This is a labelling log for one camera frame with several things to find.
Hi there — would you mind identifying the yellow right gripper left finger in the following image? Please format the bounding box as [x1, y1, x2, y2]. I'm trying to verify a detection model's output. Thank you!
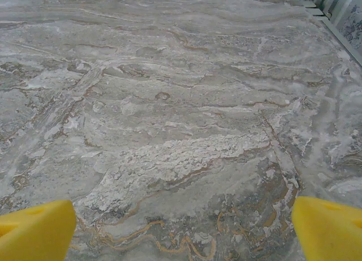
[0, 199, 77, 261]

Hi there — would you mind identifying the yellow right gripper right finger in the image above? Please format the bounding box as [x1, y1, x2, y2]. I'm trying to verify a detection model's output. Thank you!
[291, 195, 362, 261]

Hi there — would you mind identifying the aluminium table side rail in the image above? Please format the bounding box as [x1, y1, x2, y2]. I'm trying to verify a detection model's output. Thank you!
[304, 1, 362, 58]

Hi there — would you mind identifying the aluminium corner post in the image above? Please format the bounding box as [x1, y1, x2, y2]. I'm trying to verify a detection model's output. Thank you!
[315, 0, 343, 19]

